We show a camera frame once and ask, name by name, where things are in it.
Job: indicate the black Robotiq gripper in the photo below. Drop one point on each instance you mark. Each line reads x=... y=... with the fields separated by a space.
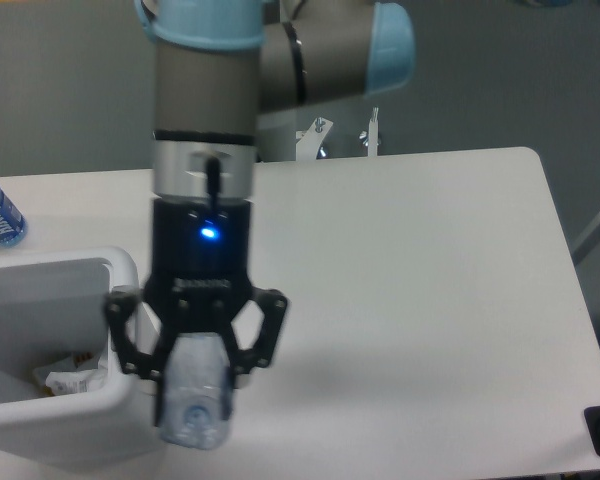
x=198 y=283

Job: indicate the clear plastic water bottle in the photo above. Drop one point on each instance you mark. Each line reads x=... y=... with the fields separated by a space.
x=197 y=395

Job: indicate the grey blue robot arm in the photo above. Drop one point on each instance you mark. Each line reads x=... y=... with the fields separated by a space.
x=219 y=66

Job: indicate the trash pieces inside can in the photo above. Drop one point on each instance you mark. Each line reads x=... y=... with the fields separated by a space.
x=55 y=367

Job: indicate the white plastic trash can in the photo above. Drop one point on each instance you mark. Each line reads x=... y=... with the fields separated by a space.
x=51 y=306

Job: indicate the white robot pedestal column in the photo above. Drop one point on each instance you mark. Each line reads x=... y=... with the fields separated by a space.
x=276 y=136

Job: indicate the white pedestal base frame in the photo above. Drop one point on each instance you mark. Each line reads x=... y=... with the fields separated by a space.
x=322 y=140

